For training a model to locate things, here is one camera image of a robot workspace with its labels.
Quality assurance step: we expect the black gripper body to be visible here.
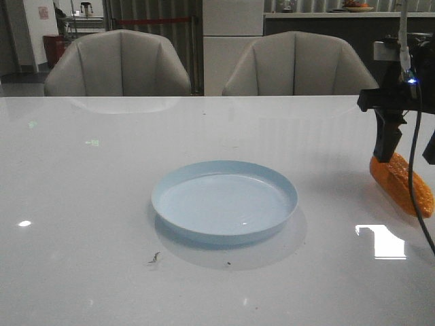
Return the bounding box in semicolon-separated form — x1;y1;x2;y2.
358;33;434;114

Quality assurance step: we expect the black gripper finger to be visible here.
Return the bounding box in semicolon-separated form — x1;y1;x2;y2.
422;132;435;162
373;109;406;163

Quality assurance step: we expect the orange corn cob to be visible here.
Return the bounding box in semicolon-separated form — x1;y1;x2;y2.
370;153;434;218

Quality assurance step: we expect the light blue plate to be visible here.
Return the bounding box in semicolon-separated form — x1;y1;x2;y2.
152;160;298;246

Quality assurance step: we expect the dark grey counter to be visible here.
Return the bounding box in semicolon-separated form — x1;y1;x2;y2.
263;12;435;95

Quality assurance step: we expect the fruit bowl on counter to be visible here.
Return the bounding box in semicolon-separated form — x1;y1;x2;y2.
342;0;373;13

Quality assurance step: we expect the right grey upholstered chair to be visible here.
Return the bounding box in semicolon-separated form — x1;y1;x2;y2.
222;31;378;96

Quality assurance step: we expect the grey upholstered chair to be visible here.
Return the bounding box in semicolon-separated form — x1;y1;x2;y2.
44;29;191;96
222;31;378;96

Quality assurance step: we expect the white drawer cabinet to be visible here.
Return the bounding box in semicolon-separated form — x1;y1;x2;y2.
203;1;264;96

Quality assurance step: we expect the red barrier belt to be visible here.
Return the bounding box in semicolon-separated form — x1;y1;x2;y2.
112;16;194;25

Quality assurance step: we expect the left grey upholstered chair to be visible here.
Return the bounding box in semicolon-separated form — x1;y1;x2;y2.
44;29;191;96

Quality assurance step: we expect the red bin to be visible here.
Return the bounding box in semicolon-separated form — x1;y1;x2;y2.
43;35;65;68

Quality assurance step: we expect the black cable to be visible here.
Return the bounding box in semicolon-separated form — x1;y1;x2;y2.
406;67;435;257

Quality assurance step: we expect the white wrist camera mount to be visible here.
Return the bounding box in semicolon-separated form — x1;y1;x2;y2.
373;41;400;61

